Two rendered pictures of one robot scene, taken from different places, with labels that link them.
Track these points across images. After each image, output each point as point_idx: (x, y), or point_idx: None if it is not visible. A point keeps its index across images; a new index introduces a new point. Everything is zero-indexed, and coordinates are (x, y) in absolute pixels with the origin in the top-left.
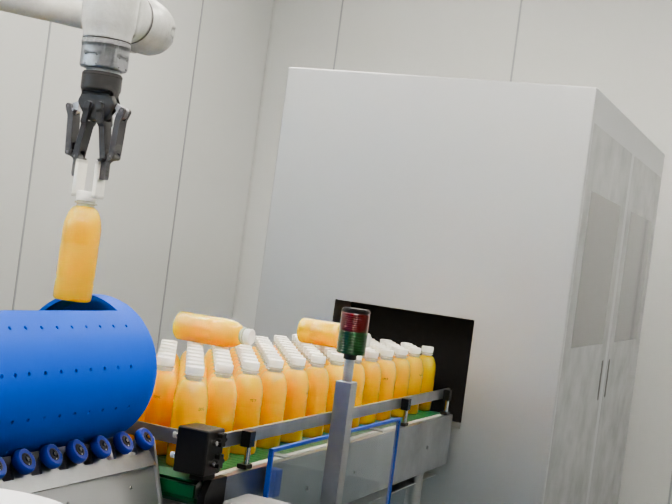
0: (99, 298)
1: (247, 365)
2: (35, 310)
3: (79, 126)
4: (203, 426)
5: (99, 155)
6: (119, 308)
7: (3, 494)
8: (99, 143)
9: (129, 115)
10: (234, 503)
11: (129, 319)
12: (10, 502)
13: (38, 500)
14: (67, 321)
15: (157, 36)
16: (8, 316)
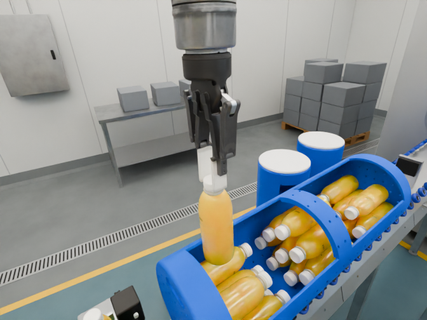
0: (193, 256)
1: None
2: (258, 209)
3: (220, 126)
4: (122, 300)
5: (208, 140)
6: (180, 253)
7: (274, 167)
8: (209, 130)
9: (184, 96)
10: None
11: (176, 251)
12: (274, 164)
13: (267, 165)
14: (236, 218)
15: None
16: (274, 198)
